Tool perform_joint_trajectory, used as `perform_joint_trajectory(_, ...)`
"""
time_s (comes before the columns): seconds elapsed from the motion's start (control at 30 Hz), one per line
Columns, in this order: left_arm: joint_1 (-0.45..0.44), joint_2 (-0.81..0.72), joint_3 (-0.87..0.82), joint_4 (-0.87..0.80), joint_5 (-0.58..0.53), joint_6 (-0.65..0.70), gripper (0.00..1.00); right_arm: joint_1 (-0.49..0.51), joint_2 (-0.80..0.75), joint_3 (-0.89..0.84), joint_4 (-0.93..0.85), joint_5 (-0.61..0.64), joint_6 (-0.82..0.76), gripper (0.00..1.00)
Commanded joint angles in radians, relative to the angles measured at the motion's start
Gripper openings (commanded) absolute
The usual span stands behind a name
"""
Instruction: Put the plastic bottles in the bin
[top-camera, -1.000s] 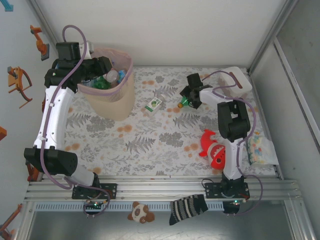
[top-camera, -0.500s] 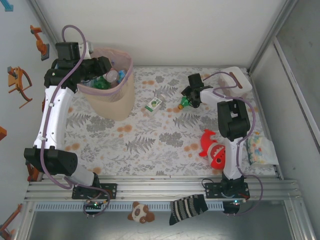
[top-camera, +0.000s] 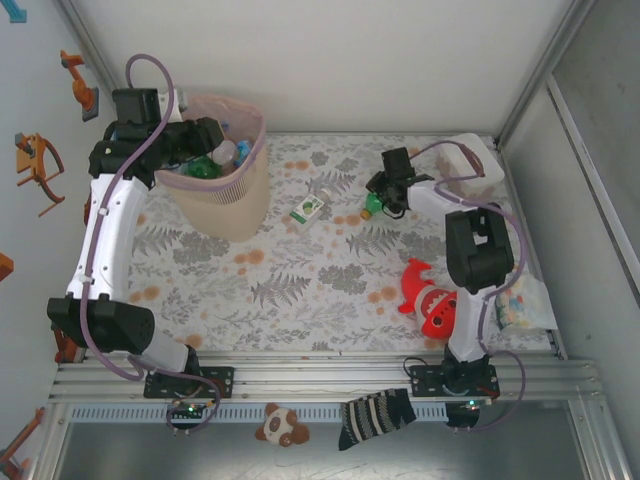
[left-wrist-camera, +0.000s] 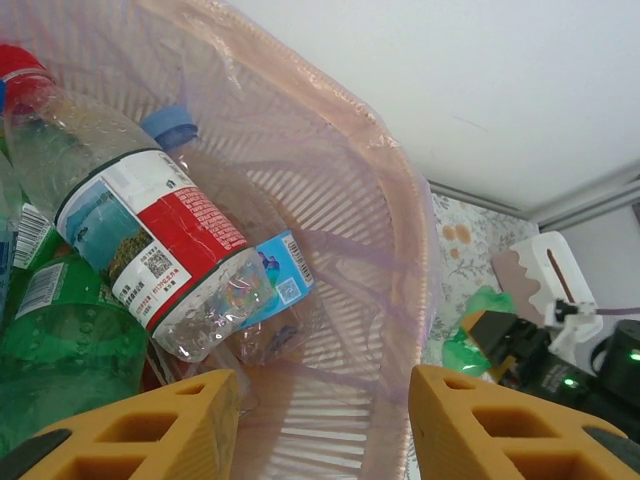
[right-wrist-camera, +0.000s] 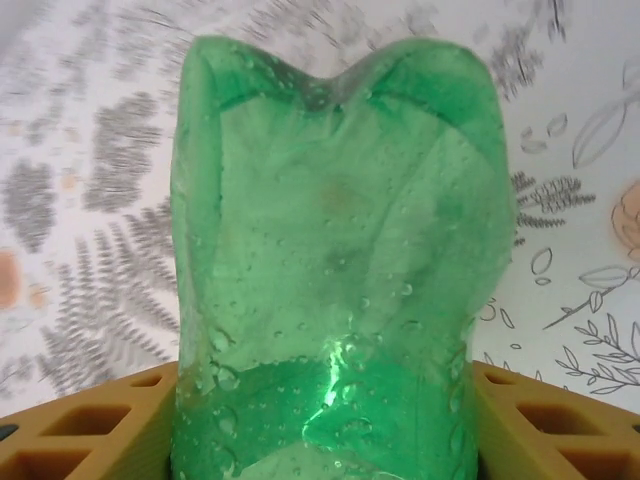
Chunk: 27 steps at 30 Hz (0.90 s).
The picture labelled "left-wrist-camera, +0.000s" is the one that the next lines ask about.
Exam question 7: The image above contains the white pink tissue box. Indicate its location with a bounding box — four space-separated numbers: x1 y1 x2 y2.
491 230 599 326

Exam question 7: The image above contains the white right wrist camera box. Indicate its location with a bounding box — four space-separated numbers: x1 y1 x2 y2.
544 298 604 351

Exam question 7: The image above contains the floral tablecloth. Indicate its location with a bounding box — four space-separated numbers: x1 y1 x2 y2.
424 192 544 361

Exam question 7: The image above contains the aluminium frame post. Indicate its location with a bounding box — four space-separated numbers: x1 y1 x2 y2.
529 159 640 234

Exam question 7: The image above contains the pale blue bottle purple lettering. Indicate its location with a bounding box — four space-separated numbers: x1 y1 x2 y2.
139 105 317 366

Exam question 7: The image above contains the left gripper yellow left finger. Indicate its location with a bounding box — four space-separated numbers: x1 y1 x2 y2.
0 368 241 480

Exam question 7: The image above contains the pink plastic bin liner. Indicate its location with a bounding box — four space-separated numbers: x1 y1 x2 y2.
0 0 444 480

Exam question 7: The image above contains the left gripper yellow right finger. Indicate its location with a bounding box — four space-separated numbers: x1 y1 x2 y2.
409 363 640 480

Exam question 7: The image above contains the beige ribbed plastic bin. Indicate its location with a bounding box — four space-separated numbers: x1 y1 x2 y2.
0 0 444 480

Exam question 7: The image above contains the clear bottle red label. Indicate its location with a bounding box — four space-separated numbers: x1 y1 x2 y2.
0 43 279 364

